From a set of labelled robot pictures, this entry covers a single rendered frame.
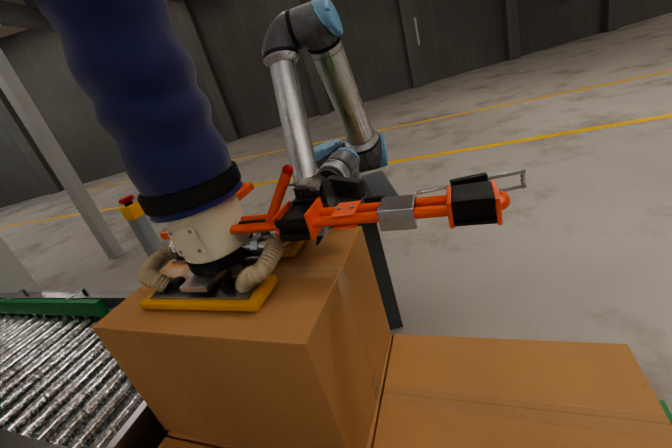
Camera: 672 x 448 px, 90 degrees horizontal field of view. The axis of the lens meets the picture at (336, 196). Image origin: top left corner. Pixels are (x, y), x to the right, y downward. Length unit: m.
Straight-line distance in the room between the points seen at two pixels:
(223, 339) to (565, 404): 0.77
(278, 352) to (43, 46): 11.42
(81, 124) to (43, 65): 1.60
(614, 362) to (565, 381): 0.13
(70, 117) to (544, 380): 11.62
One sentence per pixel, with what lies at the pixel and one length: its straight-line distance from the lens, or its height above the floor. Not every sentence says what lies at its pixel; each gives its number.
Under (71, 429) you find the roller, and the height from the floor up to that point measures 0.54.
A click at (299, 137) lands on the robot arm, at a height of 1.18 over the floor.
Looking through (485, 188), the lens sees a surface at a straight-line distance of 0.63.
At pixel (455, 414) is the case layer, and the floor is 0.54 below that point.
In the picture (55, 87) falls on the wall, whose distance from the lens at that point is 11.83.
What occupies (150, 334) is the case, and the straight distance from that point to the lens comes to 0.90.
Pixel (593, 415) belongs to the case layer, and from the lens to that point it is 1.02.
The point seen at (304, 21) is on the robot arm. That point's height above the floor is 1.49.
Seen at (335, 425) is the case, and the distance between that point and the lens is 0.81.
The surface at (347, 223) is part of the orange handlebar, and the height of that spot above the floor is 1.08.
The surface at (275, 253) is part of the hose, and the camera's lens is 0.75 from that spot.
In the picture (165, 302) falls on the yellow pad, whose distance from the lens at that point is 0.91.
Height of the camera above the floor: 1.38
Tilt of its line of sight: 22 degrees down
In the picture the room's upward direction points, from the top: 17 degrees counter-clockwise
